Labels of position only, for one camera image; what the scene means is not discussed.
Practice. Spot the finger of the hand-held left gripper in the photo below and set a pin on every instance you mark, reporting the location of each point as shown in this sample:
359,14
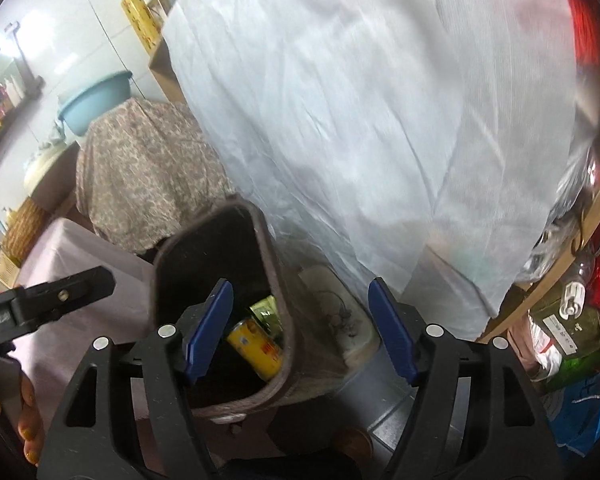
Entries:
65,297

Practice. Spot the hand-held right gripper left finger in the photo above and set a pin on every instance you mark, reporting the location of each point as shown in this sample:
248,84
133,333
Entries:
207,332

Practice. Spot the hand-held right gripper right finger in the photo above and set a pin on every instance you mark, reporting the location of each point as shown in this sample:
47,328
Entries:
395,332

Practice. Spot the yellow drink can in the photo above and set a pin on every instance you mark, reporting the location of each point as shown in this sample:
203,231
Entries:
255,345

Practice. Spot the green drink carton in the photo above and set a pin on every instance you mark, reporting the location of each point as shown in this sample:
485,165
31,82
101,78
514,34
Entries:
266,312

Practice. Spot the brown trash bin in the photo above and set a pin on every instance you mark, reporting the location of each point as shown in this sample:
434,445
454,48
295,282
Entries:
200,260

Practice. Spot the person's left hand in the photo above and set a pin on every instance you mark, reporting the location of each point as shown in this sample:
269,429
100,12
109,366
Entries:
30,420

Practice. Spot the beige chopstick holder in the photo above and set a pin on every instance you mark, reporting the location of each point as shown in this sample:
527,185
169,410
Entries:
5,270

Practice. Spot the dirty white bucket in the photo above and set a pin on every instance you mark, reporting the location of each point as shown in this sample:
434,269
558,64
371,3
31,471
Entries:
340,320

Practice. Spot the purple tablecloth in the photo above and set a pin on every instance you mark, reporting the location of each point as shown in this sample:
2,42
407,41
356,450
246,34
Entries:
130,305

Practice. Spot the brown pot with white lid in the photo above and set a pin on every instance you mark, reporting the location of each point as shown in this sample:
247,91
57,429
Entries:
45,170

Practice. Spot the floral cloth cover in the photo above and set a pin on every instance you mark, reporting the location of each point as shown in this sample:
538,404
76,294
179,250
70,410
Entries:
145,170

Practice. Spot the green plastic bottle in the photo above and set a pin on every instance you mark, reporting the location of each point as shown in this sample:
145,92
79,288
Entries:
580,330

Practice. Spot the round wooden shelf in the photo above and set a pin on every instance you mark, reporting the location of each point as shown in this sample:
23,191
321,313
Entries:
570,250

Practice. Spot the blue plastic basin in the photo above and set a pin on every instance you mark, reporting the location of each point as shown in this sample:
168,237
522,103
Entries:
95,105

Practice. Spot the blue plastic bag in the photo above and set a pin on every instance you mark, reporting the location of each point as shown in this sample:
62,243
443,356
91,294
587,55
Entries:
585,410

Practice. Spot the dark soy sauce bottle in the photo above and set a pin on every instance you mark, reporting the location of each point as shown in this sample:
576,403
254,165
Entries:
0,97

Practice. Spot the clear plastic bag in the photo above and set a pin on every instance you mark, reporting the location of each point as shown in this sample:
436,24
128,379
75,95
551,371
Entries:
565,200

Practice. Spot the white plastic bag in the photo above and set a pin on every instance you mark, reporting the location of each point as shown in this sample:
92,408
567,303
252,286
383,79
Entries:
355,110

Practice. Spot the wooden cabinet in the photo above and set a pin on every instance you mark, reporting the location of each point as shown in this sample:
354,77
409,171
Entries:
165,70

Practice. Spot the tall yellow box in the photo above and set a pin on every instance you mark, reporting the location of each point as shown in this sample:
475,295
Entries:
140,20

